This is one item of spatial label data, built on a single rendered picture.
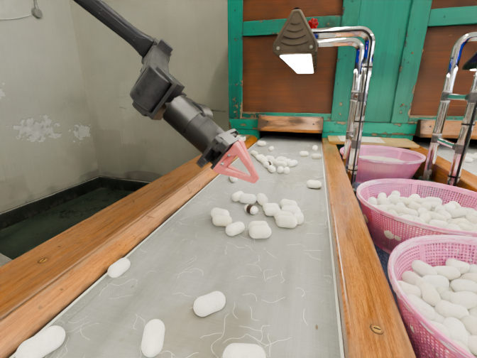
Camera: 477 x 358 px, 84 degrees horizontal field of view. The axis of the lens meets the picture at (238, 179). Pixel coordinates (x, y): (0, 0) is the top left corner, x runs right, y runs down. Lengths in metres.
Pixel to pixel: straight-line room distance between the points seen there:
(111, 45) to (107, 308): 2.58
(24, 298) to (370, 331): 0.35
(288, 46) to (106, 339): 0.50
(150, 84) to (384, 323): 0.47
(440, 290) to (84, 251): 0.48
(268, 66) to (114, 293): 1.16
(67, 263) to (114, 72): 2.47
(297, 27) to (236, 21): 0.87
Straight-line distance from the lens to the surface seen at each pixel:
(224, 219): 0.48
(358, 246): 0.43
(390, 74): 1.36
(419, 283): 0.43
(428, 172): 1.00
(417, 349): 0.40
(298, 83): 1.33
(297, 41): 0.54
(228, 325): 0.32
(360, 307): 0.33
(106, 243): 0.45
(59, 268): 0.42
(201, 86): 2.32
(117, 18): 0.95
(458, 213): 0.71
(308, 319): 0.34
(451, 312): 0.41
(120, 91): 2.77
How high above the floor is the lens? 0.98
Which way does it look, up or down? 18 degrees down
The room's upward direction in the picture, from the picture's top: straight up
